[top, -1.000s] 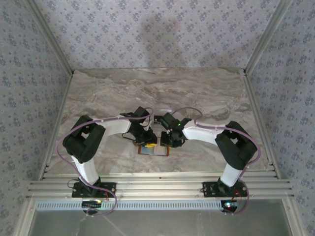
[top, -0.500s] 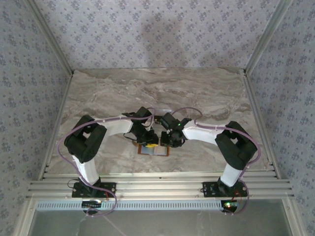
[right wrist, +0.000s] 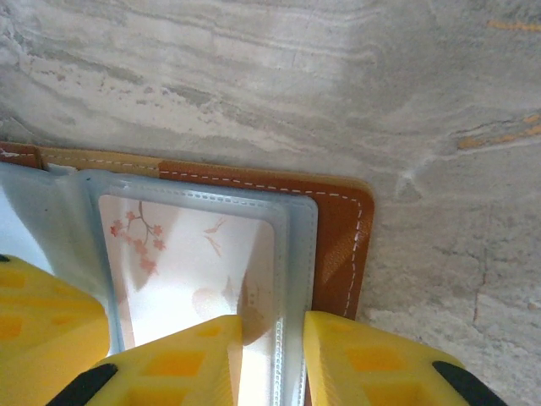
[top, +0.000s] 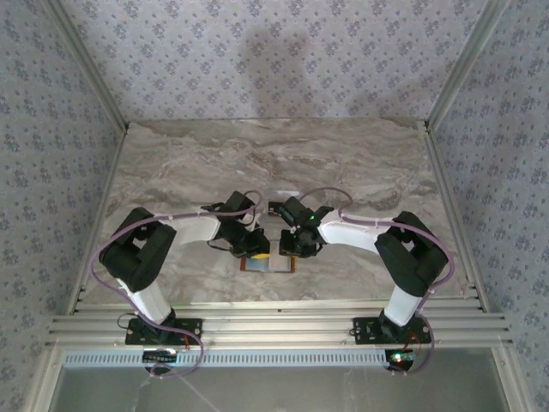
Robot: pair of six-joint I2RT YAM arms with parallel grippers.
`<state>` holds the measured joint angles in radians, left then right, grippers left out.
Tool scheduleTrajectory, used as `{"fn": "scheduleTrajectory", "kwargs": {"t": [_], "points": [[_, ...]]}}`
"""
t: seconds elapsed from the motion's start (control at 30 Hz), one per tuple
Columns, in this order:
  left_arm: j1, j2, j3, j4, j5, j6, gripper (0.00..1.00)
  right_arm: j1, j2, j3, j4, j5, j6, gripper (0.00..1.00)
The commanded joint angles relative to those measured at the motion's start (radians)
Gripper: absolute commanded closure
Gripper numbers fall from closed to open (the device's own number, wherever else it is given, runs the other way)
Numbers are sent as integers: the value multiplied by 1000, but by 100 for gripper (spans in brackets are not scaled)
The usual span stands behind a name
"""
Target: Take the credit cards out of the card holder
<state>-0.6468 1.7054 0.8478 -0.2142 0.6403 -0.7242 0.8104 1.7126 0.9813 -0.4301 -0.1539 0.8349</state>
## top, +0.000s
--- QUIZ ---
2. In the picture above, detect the brown leather card holder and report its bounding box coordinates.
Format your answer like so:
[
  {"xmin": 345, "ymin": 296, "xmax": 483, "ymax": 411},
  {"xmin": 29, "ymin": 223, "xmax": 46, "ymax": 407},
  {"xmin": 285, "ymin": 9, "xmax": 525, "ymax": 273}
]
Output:
[{"xmin": 239, "ymin": 252, "xmax": 297, "ymax": 274}]

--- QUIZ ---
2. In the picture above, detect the left controller circuit board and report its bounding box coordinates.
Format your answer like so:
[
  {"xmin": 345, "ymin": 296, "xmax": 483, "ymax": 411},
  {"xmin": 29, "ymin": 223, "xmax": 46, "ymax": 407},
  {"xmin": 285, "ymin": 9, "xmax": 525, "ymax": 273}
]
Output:
[{"xmin": 142, "ymin": 349, "xmax": 179, "ymax": 364}]

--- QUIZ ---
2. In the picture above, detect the controller circuit board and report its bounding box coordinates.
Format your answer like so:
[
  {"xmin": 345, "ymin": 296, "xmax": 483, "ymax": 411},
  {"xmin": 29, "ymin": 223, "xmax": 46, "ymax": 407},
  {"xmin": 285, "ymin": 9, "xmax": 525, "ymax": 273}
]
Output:
[
  {"xmin": 142, "ymin": 349, "xmax": 179, "ymax": 364},
  {"xmin": 385, "ymin": 349, "xmax": 417, "ymax": 370}
]

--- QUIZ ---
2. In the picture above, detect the right controller circuit board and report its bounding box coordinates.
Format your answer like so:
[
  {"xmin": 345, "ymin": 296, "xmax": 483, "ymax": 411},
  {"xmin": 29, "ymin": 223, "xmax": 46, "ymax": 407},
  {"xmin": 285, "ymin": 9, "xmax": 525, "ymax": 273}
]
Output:
[{"xmin": 385, "ymin": 349, "xmax": 417, "ymax": 370}]

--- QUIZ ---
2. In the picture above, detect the aluminium rail frame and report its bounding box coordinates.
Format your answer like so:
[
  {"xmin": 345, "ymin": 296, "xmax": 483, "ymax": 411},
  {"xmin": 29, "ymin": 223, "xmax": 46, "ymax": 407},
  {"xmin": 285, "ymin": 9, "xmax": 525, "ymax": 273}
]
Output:
[{"xmin": 45, "ymin": 300, "xmax": 514, "ymax": 347}]

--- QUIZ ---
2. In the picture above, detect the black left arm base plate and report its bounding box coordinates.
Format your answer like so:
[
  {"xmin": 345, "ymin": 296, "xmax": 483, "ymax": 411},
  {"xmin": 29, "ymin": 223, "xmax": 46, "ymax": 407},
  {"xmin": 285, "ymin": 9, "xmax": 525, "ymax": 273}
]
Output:
[{"xmin": 124, "ymin": 317, "xmax": 203, "ymax": 346}]

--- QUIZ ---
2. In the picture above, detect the grey slotted cable duct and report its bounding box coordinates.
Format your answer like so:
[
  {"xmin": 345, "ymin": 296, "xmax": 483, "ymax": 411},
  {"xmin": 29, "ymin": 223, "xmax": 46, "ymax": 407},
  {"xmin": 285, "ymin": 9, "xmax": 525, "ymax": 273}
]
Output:
[{"xmin": 62, "ymin": 347, "xmax": 413, "ymax": 368}]

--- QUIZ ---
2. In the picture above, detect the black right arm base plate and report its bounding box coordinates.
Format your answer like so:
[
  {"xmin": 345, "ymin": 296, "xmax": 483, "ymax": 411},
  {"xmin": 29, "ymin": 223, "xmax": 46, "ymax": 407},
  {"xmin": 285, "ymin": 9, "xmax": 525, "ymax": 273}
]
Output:
[{"xmin": 352, "ymin": 316, "xmax": 432, "ymax": 346}]

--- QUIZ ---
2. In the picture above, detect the aluminium table side rail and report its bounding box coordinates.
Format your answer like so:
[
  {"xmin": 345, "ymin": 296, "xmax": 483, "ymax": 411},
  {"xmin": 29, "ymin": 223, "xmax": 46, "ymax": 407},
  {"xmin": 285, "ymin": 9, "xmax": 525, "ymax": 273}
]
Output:
[
  {"xmin": 66, "ymin": 124, "xmax": 130, "ymax": 317},
  {"xmin": 422, "ymin": 121, "xmax": 492, "ymax": 312}
]

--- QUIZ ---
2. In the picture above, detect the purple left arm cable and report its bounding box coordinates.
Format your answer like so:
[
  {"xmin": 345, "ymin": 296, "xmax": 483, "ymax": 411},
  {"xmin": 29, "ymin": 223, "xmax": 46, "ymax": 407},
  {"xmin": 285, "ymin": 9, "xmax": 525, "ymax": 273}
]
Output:
[{"xmin": 90, "ymin": 190, "xmax": 263, "ymax": 381}]

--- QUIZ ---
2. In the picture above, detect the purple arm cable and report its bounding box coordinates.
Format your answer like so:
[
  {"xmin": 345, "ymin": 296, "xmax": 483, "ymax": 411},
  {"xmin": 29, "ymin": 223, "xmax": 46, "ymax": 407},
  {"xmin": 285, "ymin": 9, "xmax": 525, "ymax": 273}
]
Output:
[
  {"xmin": 90, "ymin": 190, "xmax": 263, "ymax": 381},
  {"xmin": 298, "ymin": 186, "xmax": 455, "ymax": 379}
]

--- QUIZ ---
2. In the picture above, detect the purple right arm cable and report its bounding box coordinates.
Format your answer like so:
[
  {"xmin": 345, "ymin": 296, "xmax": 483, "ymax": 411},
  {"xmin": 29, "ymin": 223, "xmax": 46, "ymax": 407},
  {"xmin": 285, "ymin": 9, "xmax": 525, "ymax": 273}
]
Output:
[{"xmin": 298, "ymin": 186, "xmax": 455, "ymax": 379}]

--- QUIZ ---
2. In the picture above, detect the aluminium corner post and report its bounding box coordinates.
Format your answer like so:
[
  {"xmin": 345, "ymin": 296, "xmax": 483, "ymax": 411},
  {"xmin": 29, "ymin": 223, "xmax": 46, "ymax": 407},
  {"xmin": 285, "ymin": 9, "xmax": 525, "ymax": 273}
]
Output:
[
  {"xmin": 40, "ymin": 0, "xmax": 130, "ymax": 132},
  {"xmin": 424, "ymin": 0, "xmax": 511, "ymax": 130}
]

